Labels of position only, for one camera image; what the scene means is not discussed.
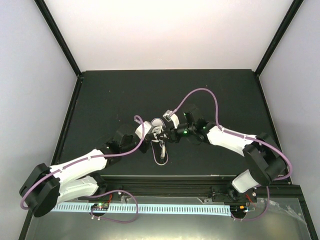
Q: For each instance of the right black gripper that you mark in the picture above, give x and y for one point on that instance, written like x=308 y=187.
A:
x=174 y=136

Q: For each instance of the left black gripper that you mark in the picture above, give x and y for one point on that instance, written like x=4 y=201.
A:
x=148 y=139

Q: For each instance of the black sneaker white sole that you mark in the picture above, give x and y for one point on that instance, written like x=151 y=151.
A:
x=159 y=150

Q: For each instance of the white shoelace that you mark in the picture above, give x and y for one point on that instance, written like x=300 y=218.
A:
x=158 y=138

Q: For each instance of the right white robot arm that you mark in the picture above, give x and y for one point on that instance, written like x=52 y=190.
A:
x=263 y=159

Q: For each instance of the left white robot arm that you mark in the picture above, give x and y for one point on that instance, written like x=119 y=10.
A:
x=48 y=186

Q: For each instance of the left small circuit board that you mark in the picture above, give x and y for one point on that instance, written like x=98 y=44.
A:
x=100 y=206

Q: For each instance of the small circuit board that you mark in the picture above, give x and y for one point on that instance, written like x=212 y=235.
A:
x=242 y=208
x=100 y=206

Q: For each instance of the right small circuit board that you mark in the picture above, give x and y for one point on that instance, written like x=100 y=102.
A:
x=242 y=208

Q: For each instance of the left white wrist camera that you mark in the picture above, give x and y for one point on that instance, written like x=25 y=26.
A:
x=143 y=129

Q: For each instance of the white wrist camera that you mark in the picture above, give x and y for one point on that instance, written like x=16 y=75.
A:
x=170 y=116
x=143 y=129

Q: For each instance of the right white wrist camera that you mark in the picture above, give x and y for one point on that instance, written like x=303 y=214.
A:
x=170 y=116

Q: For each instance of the black aluminium mounting rail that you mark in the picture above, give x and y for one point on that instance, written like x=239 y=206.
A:
x=194 y=186

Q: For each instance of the white slotted cable duct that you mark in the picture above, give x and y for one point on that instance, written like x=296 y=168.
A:
x=141 y=208

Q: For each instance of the right black frame post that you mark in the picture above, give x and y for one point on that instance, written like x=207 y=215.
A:
x=281 y=30

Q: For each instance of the black frame post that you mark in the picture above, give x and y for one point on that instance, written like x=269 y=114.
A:
x=50 y=21
x=281 y=30

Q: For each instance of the left black frame post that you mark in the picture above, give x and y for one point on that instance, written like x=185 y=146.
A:
x=50 y=21

